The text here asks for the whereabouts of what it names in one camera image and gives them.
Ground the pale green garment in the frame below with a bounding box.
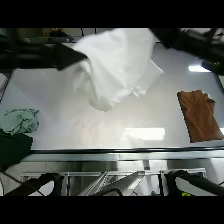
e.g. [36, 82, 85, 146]
[0, 108, 41, 136]

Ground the dark green garment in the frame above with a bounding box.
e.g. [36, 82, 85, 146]
[0, 128, 34, 171]

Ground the white T-shirt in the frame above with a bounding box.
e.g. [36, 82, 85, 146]
[65, 28, 165, 113]

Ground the brown T-shirt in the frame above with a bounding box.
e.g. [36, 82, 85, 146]
[176, 89, 224, 144]

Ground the silver frame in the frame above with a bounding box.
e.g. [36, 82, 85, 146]
[18, 149, 224, 197]

